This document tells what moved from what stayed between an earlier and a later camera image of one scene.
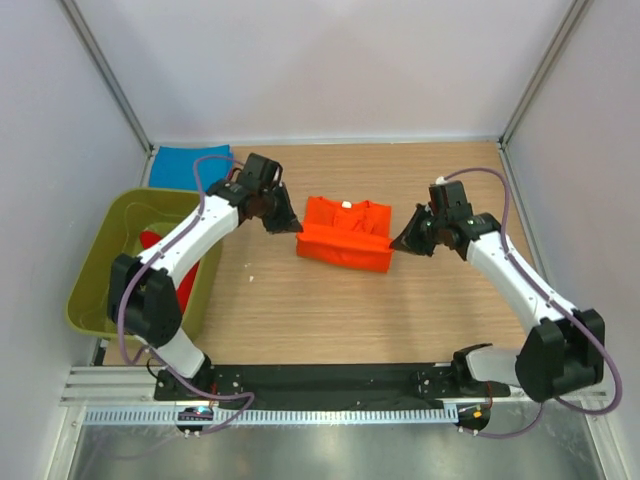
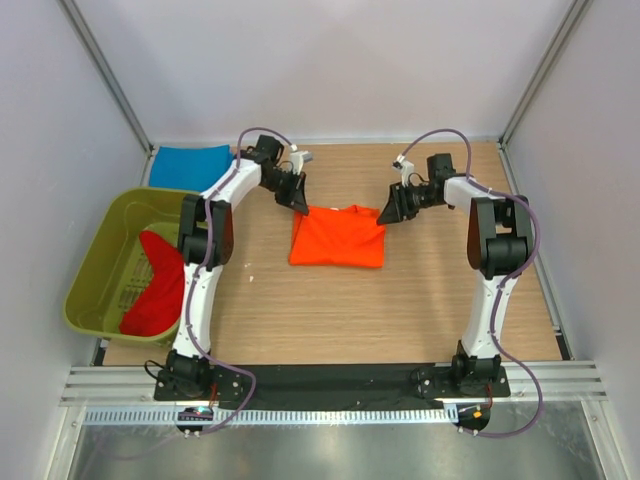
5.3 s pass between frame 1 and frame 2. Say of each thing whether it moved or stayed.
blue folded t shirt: stayed
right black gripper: moved
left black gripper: moved
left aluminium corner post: stayed
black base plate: stayed
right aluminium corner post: stayed
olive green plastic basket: stayed
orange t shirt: moved
